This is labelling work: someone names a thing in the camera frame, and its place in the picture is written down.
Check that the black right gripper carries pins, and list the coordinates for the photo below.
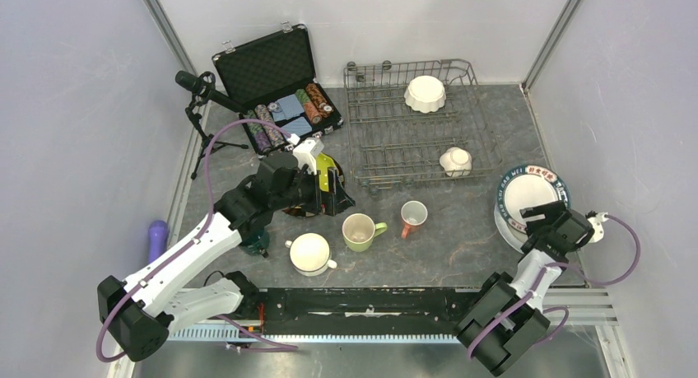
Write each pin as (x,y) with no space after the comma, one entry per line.
(551,211)

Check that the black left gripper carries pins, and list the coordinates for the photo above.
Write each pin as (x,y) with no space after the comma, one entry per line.
(333,201)

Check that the green scalloped plate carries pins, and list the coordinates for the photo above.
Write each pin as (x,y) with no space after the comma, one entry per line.
(323,164)

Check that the teal rimmed patterned plate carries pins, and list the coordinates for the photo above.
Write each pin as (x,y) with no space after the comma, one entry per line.
(527,186)

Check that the white plain plate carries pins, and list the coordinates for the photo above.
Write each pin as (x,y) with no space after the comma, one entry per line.
(512,236)

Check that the small white cup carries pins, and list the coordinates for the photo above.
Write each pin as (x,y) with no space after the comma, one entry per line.
(456,162)

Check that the white scalloped bowl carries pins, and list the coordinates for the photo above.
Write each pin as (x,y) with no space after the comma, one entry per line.
(425,94)

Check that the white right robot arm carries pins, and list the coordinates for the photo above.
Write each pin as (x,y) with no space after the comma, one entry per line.
(506,317)

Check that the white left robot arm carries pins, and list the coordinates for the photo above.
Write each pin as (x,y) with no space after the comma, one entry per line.
(139,312)

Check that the light green mug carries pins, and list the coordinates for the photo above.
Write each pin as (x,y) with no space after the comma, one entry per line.
(359,231)

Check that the dark striped plate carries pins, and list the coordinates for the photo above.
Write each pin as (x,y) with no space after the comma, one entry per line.
(290,210)

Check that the orange mug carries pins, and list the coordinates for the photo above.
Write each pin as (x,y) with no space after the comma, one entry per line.
(413,214)

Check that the dark green mug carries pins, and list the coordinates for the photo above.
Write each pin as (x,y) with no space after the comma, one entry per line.
(257,244)

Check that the black poker chip case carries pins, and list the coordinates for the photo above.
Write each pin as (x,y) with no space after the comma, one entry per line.
(270,68)

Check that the black microphone on tripod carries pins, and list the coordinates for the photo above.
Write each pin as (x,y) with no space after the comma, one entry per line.
(203,90)

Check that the purple cylinder object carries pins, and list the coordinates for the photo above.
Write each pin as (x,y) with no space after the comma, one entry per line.
(158,234)

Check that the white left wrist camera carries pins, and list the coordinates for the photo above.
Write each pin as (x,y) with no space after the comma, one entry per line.
(308,152)

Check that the white two-handled soup cup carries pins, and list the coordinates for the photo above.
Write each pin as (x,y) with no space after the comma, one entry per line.
(310,254)

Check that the grey wire dish rack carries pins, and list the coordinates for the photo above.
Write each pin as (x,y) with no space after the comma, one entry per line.
(395,147)

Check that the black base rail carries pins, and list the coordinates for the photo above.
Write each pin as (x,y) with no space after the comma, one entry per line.
(368,311)

